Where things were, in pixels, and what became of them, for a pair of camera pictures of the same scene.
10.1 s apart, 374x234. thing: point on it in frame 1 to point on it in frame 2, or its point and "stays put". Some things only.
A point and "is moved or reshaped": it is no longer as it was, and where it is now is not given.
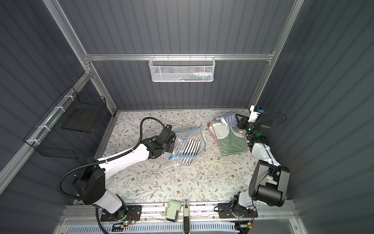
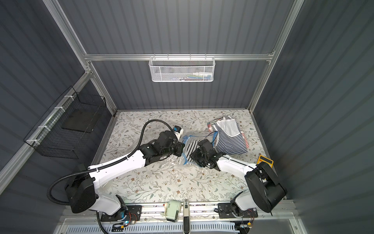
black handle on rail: [186, 221] stays put
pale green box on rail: [171, 209] stays put
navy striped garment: [230, 119] is moved or reshaped
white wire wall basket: [182, 68] stays put
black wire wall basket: [68, 127] stays put
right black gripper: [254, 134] to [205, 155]
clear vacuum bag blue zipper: [188, 143] is moved or reshaped
